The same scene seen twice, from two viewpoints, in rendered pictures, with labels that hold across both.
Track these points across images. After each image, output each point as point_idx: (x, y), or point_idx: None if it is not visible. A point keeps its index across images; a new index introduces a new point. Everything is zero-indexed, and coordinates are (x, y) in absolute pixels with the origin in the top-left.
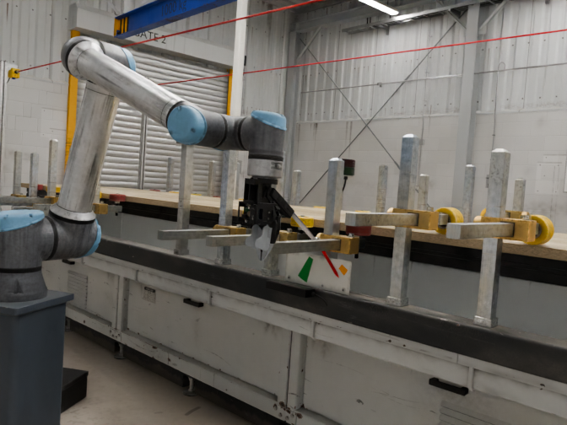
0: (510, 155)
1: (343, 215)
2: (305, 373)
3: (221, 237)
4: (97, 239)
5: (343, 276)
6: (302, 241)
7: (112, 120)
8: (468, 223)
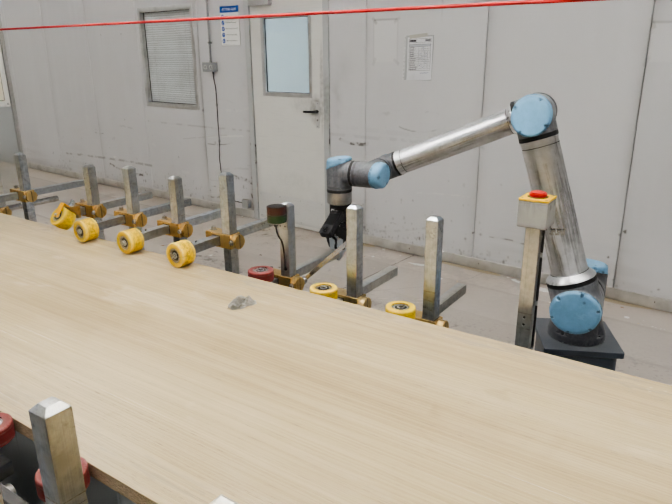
0: (168, 180)
1: (259, 364)
2: None
3: (385, 268)
4: (549, 309)
5: None
6: (312, 258)
7: (528, 175)
8: (220, 208)
